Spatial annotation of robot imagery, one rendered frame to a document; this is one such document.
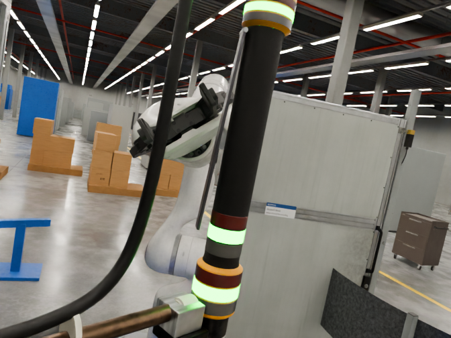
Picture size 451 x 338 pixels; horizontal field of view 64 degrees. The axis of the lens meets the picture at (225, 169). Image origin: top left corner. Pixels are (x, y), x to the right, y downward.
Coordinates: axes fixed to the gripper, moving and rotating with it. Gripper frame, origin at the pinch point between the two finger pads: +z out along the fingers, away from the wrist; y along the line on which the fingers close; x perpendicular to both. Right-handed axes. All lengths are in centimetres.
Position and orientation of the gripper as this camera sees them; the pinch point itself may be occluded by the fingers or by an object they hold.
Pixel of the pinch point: (177, 113)
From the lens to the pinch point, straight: 44.4
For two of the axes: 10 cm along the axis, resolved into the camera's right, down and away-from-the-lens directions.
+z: 0.1, -0.7, -10.0
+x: -5.1, -8.6, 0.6
